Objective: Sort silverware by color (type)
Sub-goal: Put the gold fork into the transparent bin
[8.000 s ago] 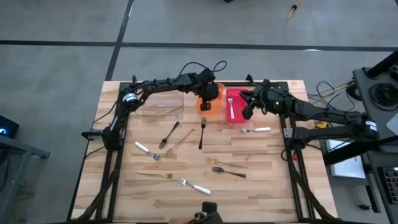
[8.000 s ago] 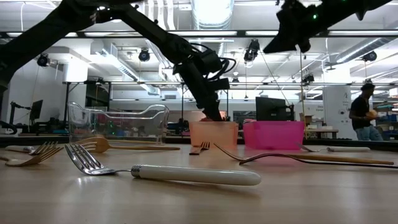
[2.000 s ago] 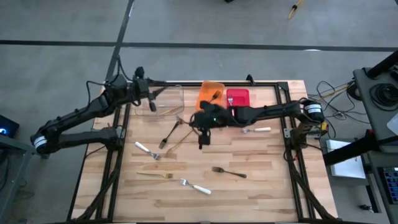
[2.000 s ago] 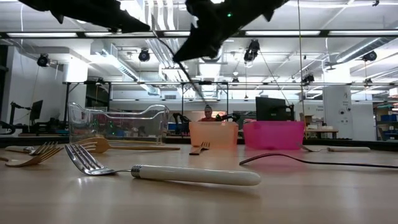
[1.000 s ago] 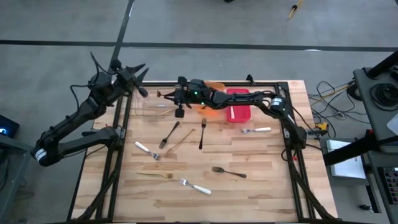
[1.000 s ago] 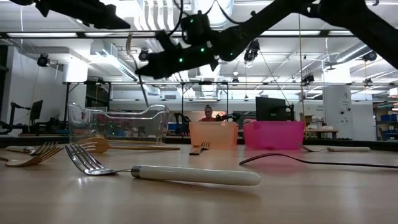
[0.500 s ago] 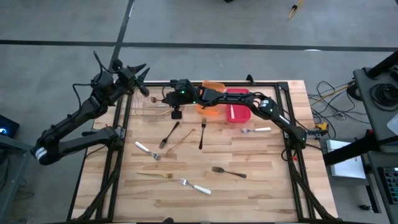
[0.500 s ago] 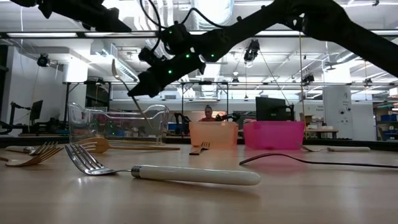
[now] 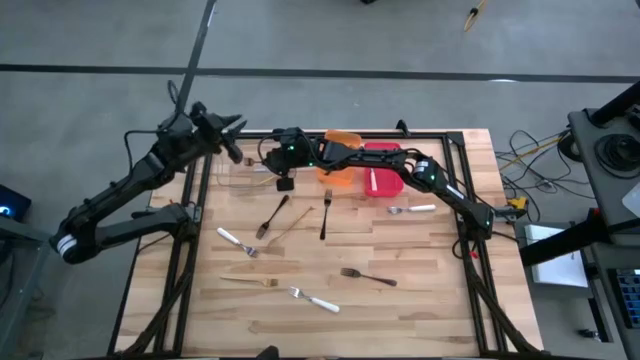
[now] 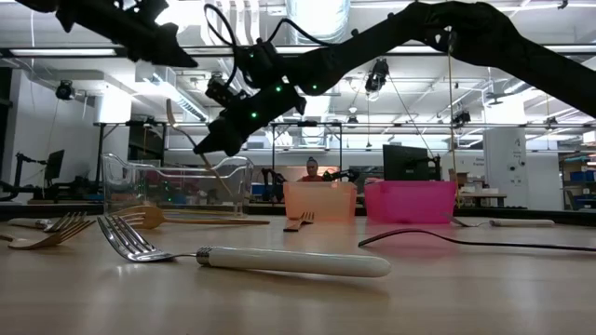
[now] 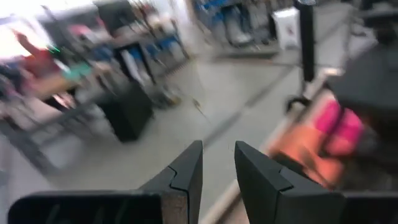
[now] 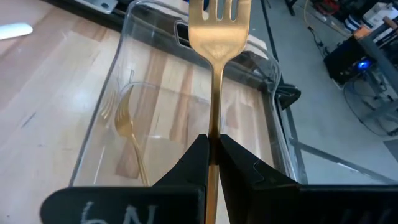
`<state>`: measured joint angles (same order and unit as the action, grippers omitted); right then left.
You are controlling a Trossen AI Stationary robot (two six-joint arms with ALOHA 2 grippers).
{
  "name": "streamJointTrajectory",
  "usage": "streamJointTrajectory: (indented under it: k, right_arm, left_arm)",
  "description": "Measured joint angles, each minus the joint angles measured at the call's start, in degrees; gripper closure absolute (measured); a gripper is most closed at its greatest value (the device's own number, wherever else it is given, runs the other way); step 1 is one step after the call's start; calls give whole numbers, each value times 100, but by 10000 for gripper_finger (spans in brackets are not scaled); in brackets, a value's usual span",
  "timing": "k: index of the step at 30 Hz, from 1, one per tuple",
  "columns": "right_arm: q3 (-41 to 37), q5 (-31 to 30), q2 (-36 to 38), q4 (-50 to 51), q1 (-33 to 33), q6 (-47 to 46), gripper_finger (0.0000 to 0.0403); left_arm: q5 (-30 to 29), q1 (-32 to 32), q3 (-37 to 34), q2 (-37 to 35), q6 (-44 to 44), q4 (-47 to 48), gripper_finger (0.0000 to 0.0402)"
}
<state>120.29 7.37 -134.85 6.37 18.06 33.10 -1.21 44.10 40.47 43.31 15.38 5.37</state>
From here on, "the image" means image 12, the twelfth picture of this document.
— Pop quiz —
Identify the black table clamp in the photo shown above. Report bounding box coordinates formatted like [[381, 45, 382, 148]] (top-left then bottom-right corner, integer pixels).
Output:
[[274, 82, 302, 110]]

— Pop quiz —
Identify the grey metal bracket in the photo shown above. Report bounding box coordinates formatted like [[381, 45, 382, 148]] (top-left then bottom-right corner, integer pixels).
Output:
[[76, 0, 119, 15]]

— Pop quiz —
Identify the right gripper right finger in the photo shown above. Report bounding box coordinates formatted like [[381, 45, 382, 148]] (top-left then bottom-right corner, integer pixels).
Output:
[[219, 134, 300, 224]]

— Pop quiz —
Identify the black box with blue light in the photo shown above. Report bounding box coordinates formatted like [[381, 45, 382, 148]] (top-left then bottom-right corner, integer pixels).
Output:
[[323, 36, 379, 86]]

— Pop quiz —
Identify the grey metal stand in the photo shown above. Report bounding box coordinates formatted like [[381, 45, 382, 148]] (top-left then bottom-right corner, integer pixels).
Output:
[[341, 18, 398, 138]]

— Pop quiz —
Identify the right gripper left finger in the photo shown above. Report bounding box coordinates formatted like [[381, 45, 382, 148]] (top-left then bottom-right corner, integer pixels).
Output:
[[154, 134, 210, 224]]

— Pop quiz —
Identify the clear plastic bin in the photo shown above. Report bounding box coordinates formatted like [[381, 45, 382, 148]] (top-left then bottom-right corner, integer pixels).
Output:
[[68, 0, 301, 187]]

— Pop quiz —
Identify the white-handled silver fork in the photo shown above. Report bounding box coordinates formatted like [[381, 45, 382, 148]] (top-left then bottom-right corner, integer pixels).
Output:
[[0, 22, 34, 40]]

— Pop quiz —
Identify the gold fork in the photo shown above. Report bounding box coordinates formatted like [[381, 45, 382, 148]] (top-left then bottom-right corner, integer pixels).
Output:
[[114, 83, 150, 187], [188, 0, 252, 224]]

